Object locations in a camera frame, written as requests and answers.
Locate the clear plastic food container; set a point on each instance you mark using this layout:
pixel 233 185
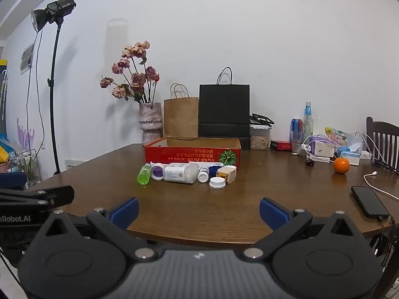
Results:
pixel 259 137

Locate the dark wooden chair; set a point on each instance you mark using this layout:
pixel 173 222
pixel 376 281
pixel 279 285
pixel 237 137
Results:
pixel 385 143

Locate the large white pill bottle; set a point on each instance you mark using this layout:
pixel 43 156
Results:
pixel 180 173

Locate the black light stand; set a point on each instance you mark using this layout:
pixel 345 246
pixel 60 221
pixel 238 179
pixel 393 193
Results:
pixel 53 99

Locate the blue tissue pack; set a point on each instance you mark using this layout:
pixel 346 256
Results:
pixel 350 157

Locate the brown paper bag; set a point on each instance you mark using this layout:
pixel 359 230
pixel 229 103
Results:
pixel 180 118

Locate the black smartphone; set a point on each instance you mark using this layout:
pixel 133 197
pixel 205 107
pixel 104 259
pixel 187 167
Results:
pixel 369 201

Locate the purple flower wall decoration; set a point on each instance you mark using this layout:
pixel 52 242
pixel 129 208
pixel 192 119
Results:
pixel 26 135

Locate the orange fruit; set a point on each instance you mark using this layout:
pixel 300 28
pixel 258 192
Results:
pixel 341 165

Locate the dried pink flower bouquet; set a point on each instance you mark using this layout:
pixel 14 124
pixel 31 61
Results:
pixel 137 78

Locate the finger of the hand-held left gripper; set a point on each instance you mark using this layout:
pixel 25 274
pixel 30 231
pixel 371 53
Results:
pixel 46 194

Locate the small dark round object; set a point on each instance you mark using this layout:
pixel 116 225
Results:
pixel 309 162

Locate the blue drink can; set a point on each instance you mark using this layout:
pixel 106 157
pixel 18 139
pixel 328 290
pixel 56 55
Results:
pixel 296 129

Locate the purple pouch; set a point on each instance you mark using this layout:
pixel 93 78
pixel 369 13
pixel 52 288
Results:
pixel 318 138

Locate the small red flat box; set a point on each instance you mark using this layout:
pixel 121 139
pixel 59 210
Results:
pixel 280 145

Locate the white charger box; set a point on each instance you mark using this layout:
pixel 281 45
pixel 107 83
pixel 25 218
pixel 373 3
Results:
pixel 322 149

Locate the black paper bag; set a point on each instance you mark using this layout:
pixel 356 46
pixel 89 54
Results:
pixel 224 115

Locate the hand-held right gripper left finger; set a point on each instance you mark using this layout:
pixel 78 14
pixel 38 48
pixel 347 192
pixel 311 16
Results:
pixel 126 213

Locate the wall poster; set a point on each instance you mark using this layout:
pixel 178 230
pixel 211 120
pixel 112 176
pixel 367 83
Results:
pixel 27 57

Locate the clear plastic bag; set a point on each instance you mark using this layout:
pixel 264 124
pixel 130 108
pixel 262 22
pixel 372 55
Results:
pixel 355 141

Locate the black studio light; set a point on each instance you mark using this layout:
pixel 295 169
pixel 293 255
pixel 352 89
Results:
pixel 54 9

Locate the purple ribbed cap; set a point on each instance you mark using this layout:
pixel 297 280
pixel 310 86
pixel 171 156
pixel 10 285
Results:
pixel 156 173

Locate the white ribbed cap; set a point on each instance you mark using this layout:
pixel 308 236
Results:
pixel 217 182

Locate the green plastic bottle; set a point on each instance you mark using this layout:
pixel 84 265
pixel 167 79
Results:
pixel 143 176

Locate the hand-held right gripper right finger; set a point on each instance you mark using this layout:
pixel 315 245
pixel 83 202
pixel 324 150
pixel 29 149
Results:
pixel 273 214

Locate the beige small box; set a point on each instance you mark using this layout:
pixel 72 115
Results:
pixel 229 176

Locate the small white bottle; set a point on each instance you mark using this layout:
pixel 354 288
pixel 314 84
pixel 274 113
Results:
pixel 203 175

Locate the clear glass bottle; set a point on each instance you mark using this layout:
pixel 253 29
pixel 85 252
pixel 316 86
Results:
pixel 308 124

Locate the colourful snack packet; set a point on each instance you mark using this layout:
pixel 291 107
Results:
pixel 336 134

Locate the red cardboard box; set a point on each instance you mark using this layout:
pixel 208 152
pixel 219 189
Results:
pixel 187 157

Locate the pink mottled vase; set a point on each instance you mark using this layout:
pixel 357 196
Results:
pixel 151 124

